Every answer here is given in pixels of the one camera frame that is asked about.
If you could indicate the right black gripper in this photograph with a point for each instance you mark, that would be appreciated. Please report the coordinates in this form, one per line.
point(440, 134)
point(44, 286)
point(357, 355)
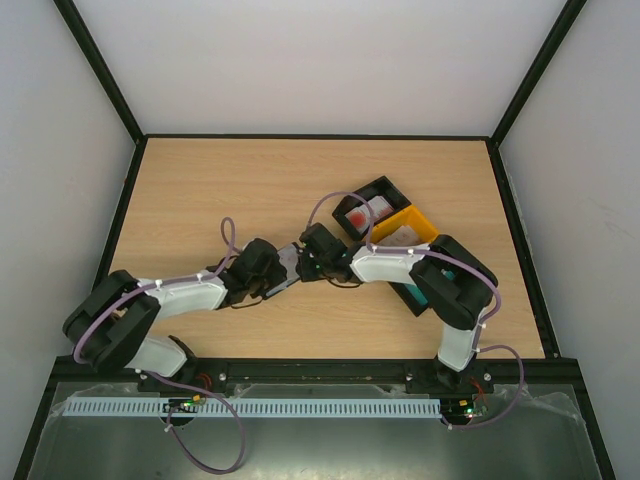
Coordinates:
point(310, 236)

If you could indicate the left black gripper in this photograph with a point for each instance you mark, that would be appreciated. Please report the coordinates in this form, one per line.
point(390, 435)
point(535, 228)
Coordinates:
point(279, 277)

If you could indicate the black card holder wallet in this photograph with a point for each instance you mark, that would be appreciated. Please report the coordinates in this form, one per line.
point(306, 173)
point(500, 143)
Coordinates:
point(288, 258)

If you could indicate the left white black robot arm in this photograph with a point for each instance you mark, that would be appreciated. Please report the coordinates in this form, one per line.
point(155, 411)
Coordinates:
point(110, 329)

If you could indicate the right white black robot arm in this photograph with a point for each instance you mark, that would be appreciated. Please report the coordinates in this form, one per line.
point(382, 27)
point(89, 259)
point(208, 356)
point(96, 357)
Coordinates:
point(460, 290)

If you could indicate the red striped card in tray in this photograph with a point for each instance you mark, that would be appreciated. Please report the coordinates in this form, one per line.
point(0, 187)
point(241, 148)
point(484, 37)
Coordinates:
point(361, 216)

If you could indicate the teal card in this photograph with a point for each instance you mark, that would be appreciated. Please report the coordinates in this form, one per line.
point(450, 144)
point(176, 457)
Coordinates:
point(417, 294)

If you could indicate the black tray left compartment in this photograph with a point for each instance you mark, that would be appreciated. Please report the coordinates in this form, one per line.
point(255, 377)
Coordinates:
point(381, 186)

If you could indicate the black tray compartment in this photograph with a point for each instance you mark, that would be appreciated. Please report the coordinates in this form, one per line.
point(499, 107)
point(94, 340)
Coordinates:
point(381, 186)
point(412, 297)

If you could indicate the black tray right compartment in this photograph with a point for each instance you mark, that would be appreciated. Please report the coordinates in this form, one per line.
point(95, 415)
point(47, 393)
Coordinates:
point(412, 297)

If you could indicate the yellow tray middle compartment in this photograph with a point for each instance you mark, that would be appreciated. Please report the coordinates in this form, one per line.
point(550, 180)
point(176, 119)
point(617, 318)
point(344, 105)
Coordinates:
point(411, 216)

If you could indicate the left controller board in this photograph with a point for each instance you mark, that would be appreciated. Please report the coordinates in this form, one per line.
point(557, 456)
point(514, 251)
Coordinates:
point(181, 411)

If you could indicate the controller board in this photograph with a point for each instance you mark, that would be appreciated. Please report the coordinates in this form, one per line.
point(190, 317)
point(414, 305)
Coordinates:
point(465, 410)
point(181, 411)

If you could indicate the right controller board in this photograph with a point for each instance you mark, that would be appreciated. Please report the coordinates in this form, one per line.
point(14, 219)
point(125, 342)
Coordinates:
point(465, 410)

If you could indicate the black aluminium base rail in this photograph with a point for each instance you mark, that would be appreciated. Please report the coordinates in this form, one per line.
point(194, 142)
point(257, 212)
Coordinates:
point(413, 376)

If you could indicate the light blue slotted cable duct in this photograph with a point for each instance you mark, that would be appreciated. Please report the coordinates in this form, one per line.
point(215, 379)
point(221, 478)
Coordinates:
point(260, 408)

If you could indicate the black frame post left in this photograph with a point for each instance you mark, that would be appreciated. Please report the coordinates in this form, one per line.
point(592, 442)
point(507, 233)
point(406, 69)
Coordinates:
point(89, 48)

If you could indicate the black frame post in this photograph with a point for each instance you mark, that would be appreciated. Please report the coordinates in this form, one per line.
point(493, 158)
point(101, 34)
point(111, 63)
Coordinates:
point(546, 53)
point(89, 48)

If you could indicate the black frame post right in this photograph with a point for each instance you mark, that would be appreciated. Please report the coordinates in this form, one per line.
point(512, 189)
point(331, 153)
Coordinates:
point(546, 53)

